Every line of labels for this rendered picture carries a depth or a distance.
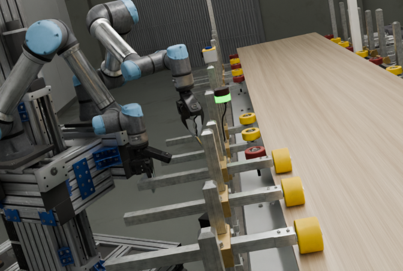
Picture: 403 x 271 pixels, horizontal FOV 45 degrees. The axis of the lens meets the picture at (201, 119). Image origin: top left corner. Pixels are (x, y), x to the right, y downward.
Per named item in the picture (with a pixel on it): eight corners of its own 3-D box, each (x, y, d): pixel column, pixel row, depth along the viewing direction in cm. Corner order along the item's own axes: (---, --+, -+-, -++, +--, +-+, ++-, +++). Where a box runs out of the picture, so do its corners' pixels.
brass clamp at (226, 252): (211, 270, 115) (206, 252, 113) (211, 241, 128) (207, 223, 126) (237, 266, 114) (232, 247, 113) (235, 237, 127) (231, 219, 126)
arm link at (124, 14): (91, 80, 252) (98, -3, 210) (117, 72, 260) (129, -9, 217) (101, 98, 247) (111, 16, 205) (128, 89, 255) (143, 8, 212)
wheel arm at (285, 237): (107, 277, 120) (103, 264, 119) (110, 268, 123) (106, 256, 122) (312, 242, 115) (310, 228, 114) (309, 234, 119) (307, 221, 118)
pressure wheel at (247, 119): (252, 139, 236) (247, 117, 233) (239, 138, 242) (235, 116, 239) (262, 134, 241) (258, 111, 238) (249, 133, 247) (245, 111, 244)
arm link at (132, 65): (73, 4, 207) (129, 65, 178) (97, -1, 212) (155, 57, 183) (75, 28, 214) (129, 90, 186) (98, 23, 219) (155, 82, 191)
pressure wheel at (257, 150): (250, 181, 190) (244, 153, 187) (249, 173, 198) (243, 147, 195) (270, 177, 189) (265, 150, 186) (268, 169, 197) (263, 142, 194)
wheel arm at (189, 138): (167, 148, 243) (165, 140, 242) (168, 146, 246) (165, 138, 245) (254, 132, 239) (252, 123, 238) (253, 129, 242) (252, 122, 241)
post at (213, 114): (228, 205, 200) (204, 92, 187) (228, 202, 203) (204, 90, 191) (237, 204, 200) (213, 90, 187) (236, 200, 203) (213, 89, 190)
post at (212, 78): (225, 160, 248) (206, 67, 235) (225, 157, 251) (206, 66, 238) (232, 159, 247) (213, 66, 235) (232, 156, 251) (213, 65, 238)
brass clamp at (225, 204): (211, 220, 139) (208, 204, 137) (212, 199, 152) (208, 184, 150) (233, 216, 138) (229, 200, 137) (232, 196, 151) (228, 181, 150)
